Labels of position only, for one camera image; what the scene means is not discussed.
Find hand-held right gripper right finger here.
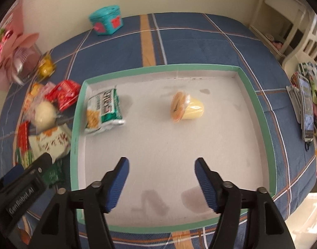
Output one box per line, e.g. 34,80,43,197
195,157,296,249

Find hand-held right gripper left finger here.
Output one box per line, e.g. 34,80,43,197
29,157,130,249

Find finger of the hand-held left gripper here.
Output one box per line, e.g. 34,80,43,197
25,153,54,178
2,164,25,185

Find white box with green rim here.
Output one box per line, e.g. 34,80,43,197
70,63,277,234

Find green white snack packet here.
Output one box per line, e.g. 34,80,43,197
15,148,35,169

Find cream packet with orange print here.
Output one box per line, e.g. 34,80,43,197
27,124,72,161

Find small red snack packet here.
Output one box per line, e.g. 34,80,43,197
18,121,31,151

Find clear packet with white bun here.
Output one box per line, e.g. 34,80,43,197
26,100,63,131

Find orange snack packet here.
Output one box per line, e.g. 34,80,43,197
23,82,45,115

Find clear packet with yellow pastry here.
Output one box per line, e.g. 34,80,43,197
170,91,205,122

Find green white cracker packet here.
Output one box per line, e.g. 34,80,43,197
84,88,126,135

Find clear yellow snack packet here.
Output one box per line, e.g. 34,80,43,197
38,53,57,78

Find square glass vase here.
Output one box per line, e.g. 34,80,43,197
12,44,43,86

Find clear plastic bin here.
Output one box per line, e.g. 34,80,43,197
284,192,317,249

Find pink flower bouquet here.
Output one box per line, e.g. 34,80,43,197
0,5,41,91

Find white phone stand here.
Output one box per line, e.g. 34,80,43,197
286,84,304,123

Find smartphone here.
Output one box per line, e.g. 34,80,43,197
297,73,316,142

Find teal toy house box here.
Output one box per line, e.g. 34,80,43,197
89,5,124,36

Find white wooden furniture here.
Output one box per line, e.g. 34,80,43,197
249,0,317,65

